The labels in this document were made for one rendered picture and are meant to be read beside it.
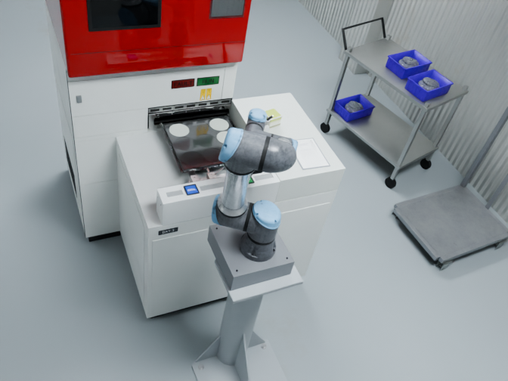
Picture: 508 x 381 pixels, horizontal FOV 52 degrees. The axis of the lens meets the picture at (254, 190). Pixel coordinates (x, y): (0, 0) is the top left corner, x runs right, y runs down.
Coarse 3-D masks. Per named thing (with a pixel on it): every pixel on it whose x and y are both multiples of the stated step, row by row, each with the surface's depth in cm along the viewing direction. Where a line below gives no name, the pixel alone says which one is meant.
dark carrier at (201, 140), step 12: (192, 120) 270; (204, 120) 271; (228, 120) 274; (168, 132) 260; (192, 132) 263; (204, 132) 265; (216, 132) 266; (180, 144) 256; (192, 144) 257; (204, 144) 258; (216, 144) 260; (180, 156) 249; (192, 156) 251; (204, 156) 252; (216, 156) 253; (192, 168) 245
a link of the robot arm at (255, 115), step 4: (256, 108) 213; (252, 112) 211; (256, 112) 211; (260, 112) 211; (264, 112) 212; (248, 116) 212; (252, 116) 209; (256, 116) 209; (260, 116) 209; (264, 116) 210; (248, 120) 212; (252, 120) 210; (256, 120) 209; (260, 120) 210; (264, 120) 211; (260, 124) 210; (264, 124) 213; (264, 128) 213
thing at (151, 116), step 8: (216, 104) 276; (224, 104) 276; (160, 112) 264; (168, 112) 265; (176, 112) 267; (184, 112) 269; (192, 112) 271; (152, 120) 264; (176, 120) 272; (184, 120) 273; (152, 128) 268
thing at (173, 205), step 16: (256, 176) 240; (272, 176) 241; (160, 192) 223; (176, 192) 225; (208, 192) 227; (256, 192) 238; (272, 192) 243; (160, 208) 224; (176, 208) 224; (192, 208) 228; (208, 208) 232
